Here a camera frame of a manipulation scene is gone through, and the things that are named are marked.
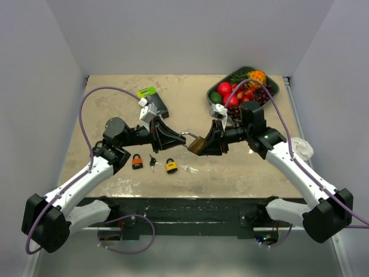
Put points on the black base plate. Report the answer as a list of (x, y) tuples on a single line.
[(234, 217)]

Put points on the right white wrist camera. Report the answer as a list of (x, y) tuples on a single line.
[(218, 111)]

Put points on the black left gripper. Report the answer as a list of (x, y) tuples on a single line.
[(157, 124)]

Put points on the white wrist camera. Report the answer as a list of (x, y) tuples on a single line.
[(218, 111), (147, 113)]

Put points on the orange black padlock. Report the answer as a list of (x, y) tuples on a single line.
[(137, 162)]

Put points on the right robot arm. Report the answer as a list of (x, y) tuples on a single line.
[(326, 210)]

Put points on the green lime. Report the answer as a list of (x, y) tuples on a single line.
[(215, 98)]

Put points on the red apple upper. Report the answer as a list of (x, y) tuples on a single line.
[(224, 88)]

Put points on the white paper roll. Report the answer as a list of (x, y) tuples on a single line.
[(302, 148)]

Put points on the orange padlock key bunch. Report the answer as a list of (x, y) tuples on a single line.
[(153, 162)]

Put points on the green leafy sprig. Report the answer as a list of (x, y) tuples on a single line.
[(237, 77)]

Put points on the brass padlock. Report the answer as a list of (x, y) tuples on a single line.
[(196, 144)]

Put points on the grey fruit tray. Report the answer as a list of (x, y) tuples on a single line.
[(270, 85)]

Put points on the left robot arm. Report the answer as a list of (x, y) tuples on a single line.
[(49, 220)]

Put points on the red apple lower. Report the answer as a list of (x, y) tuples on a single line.
[(229, 101)]

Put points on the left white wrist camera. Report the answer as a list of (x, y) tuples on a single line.
[(147, 113)]

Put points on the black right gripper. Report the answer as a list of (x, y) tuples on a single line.
[(215, 143)]

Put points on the silver key bunch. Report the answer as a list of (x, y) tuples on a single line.
[(190, 170)]

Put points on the red apple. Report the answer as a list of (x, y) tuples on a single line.
[(229, 101), (224, 88)]

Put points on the red yellow cherries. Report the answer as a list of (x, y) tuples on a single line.
[(245, 93)]

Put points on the dark red grape bunch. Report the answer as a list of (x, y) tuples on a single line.
[(260, 96)]

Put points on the yellow black padlock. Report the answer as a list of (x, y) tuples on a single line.
[(171, 166)]

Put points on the orange yellow pineapple toy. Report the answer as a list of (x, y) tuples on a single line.
[(258, 75)]

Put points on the Gillette razor box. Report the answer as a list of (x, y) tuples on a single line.
[(150, 95)]

